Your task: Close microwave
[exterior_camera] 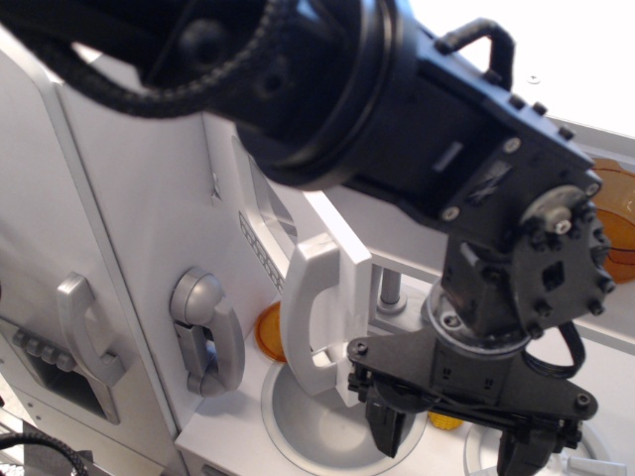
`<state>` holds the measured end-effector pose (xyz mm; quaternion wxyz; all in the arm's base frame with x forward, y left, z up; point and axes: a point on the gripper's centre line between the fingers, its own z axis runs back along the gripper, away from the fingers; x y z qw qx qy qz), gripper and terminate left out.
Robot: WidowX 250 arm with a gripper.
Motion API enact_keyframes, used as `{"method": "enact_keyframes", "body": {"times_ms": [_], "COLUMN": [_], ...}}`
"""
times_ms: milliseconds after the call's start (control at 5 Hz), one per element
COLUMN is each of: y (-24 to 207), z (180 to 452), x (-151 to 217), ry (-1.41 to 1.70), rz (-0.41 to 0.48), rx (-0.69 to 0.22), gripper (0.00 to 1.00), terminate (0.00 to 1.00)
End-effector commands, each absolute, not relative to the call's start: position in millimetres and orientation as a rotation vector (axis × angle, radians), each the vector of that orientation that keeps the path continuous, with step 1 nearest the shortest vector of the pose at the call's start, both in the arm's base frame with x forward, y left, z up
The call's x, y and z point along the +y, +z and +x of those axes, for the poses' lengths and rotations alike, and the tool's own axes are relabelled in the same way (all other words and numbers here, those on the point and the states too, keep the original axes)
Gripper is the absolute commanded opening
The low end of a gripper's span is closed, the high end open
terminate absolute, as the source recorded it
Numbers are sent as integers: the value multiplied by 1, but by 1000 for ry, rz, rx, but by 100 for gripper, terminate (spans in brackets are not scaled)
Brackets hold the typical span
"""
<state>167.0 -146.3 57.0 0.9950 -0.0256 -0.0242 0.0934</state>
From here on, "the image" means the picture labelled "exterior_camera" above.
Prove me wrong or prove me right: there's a grey fridge door handle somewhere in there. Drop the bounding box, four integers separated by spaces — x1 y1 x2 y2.
56 272 125 388

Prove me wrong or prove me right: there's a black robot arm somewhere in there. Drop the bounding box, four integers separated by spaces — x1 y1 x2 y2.
1 1 615 475

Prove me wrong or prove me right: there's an orange transparent pot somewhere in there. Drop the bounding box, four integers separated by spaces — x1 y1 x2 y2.
593 159 634 284

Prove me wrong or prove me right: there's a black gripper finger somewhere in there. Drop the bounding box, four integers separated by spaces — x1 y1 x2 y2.
497 429 558 476
365 400 406 457

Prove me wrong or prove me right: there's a black braided cable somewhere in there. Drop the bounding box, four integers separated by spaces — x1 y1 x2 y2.
0 429 95 476

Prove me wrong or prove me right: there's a grey stove burner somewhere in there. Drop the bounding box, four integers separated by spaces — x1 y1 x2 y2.
463 423 628 476

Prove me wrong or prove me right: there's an orange transparent pot lid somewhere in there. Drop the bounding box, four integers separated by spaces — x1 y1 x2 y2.
254 301 287 363

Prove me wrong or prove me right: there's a grey round sink basin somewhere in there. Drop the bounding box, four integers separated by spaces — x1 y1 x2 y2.
261 364 427 475

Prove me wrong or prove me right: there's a white toy kitchen cabinet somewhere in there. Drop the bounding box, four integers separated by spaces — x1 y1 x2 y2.
0 24 635 476

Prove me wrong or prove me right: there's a grey ice dispenser panel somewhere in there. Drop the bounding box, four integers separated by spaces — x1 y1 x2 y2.
1 318 120 425

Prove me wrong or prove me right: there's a grey toy faucet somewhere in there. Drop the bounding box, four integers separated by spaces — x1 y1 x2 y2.
369 265 432 334

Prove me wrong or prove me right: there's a yellow toy corn piece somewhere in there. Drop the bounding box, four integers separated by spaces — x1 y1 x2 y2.
428 412 464 431

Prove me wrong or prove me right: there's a grey toy telephone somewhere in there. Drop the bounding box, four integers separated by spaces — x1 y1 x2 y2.
170 268 245 398

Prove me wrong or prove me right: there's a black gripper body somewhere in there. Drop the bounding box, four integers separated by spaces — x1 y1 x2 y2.
347 327 597 452

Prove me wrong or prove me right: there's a white microwave door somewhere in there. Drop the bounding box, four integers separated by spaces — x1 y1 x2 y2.
232 138 372 407

